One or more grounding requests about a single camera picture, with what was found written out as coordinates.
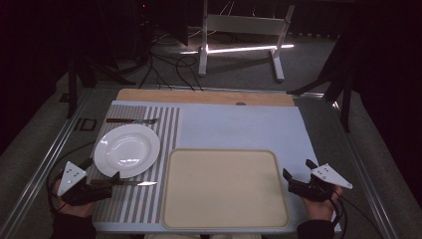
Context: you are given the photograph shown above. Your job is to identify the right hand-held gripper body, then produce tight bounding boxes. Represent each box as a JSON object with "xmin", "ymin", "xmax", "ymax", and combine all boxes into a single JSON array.
[{"xmin": 288, "ymin": 162, "xmax": 353, "ymax": 202}]

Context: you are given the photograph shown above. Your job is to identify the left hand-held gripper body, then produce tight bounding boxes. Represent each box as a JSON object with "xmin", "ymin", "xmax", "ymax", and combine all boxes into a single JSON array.
[{"xmin": 57, "ymin": 161, "xmax": 113, "ymax": 207}]

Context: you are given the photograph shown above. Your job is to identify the brown-handled knife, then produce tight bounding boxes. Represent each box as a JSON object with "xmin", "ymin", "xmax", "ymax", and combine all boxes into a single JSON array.
[{"xmin": 90, "ymin": 178, "xmax": 158, "ymax": 187}]

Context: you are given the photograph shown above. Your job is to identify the person's left hand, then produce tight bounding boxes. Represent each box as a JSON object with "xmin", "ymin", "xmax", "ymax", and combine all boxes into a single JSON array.
[{"xmin": 53, "ymin": 180, "xmax": 96, "ymax": 218}]

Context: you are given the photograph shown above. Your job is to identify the person's right hand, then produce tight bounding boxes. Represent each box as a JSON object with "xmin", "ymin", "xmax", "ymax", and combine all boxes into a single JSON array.
[{"xmin": 300, "ymin": 185, "xmax": 343, "ymax": 222}]

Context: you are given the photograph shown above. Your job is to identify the white round plate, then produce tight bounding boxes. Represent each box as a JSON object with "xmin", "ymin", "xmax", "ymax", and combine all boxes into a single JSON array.
[{"xmin": 94, "ymin": 123, "xmax": 161, "ymax": 179}]

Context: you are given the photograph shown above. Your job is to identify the beige tray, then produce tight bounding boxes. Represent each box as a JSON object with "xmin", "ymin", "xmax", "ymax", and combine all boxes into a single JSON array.
[{"xmin": 161, "ymin": 147, "xmax": 291, "ymax": 230}]

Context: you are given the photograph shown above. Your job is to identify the grey striped placemat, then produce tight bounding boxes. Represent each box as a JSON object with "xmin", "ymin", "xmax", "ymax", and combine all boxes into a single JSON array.
[{"xmin": 87, "ymin": 105, "xmax": 181, "ymax": 224}]

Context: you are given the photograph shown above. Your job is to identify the light blue table mat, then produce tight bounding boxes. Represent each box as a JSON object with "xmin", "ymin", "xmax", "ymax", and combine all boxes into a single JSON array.
[{"xmin": 93, "ymin": 100, "xmax": 342, "ymax": 233}]

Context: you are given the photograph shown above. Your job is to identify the black stand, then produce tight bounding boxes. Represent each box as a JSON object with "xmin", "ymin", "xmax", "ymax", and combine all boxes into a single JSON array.
[
  {"xmin": 288, "ymin": 33, "xmax": 356, "ymax": 133},
  {"xmin": 68, "ymin": 56, "xmax": 137, "ymax": 119}
]

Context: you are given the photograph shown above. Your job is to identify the wooden table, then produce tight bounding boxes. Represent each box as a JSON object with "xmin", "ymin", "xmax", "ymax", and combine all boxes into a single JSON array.
[{"xmin": 115, "ymin": 88, "xmax": 297, "ymax": 108}]

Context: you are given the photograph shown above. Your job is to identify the white metal stand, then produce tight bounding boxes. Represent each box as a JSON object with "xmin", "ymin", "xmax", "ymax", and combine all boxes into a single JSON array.
[{"xmin": 197, "ymin": 0, "xmax": 296, "ymax": 83}]

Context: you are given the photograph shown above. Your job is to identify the metal rail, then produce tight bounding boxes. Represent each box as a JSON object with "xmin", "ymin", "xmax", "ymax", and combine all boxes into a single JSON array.
[
  {"xmin": 0, "ymin": 89, "xmax": 93, "ymax": 239},
  {"xmin": 331, "ymin": 99, "xmax": 399, "ymax": 239}
]

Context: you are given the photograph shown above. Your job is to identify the black rectangular frame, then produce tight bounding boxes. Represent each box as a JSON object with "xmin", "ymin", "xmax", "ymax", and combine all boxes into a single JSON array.
[{"xmin": 73, "ymin": 118, "xmax": 98, "ymax": 131}]

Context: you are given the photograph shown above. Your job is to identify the right hand-held gripper cable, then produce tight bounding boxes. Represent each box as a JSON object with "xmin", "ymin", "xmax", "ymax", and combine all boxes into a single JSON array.
[{"xmin": 327, "ymin": 192, "xmax": 382, "ymax": 239}]

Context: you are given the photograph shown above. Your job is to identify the brown-handled fork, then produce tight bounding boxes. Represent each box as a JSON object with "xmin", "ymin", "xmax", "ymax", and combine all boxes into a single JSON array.
[{"xmin": 105, "ymin": 118, "xmax": 159, "ymax": 125}]

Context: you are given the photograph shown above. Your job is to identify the black floor cables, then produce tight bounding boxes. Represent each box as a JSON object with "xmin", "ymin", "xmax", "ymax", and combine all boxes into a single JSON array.
[{"xmin": 138, "ymin": 53, "xmax": 205, "ymax": 93}]

